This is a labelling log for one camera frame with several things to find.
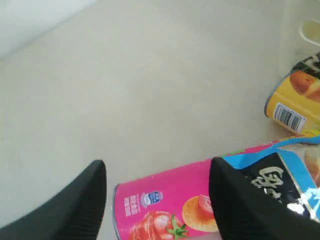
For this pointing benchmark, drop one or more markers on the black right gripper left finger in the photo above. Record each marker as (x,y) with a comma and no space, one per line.
(75,213)

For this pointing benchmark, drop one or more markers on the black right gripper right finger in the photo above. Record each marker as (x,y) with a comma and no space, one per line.
(244,212)

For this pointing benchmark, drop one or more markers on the blue instant noodle packet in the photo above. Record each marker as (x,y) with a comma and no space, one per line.
(287,170)

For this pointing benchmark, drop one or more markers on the pink chips can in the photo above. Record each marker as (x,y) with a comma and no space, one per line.
(170,205)

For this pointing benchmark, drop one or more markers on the yellow chips can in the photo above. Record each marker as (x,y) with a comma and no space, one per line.
(295,104)

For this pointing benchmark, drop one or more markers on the left cream plastic bin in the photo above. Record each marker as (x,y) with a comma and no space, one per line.
(310,34)

